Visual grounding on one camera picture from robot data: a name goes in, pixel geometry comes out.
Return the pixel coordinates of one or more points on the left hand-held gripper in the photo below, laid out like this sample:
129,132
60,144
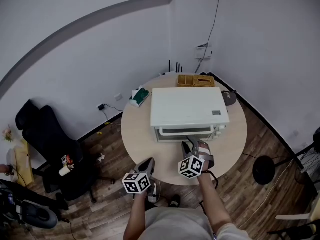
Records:
136,183

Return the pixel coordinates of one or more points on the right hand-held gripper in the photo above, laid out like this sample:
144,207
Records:
191,166

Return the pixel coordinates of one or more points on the person's right forearm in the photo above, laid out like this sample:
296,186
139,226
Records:
215,201

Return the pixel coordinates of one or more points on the person's left forearm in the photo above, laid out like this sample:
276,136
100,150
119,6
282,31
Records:
136,216

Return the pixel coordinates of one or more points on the white toaster oven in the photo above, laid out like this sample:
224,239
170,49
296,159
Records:
187,104

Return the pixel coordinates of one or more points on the beige round table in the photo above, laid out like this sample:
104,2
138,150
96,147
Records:
140,139

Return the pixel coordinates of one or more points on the crumpled white paper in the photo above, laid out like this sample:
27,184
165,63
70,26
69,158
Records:
101,157

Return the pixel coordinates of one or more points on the person's right shoe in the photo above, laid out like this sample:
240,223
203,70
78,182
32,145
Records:
175,201

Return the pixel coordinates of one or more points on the dark grey cap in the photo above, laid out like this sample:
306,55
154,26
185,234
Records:
228,98

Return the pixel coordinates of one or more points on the person's grey shirt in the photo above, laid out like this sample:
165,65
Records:
175,224

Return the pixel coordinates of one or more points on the woven rattan desk organiser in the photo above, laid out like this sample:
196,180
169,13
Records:
196,81

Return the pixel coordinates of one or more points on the green tissue pack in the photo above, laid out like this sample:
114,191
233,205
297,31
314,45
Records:
140,96

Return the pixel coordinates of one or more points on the black plug charger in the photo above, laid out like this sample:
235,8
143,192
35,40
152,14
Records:
101,107

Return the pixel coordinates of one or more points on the black standing fan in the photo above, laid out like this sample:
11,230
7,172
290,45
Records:
263,170

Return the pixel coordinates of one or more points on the red snack packet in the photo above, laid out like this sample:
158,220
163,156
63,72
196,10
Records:
68,160

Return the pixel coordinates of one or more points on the white paper cup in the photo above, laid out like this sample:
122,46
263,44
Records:
64,171

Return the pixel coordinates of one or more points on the white router black antennas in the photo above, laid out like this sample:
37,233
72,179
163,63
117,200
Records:
175,67

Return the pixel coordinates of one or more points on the black office chair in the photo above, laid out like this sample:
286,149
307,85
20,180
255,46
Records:
50,139

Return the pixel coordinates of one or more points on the light wooden desk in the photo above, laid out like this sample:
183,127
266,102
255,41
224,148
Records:
25,164

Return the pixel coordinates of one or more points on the white-legged wooden desk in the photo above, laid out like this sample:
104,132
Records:
292,217

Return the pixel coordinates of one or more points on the small flower plant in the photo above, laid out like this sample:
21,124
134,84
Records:
7,134

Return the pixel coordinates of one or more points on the white wall outlet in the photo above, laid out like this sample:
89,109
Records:
118,97

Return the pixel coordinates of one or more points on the white wall box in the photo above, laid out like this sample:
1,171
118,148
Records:
203,51

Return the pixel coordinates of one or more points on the white wall socket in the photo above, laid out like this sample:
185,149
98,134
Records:
296,133
304,145

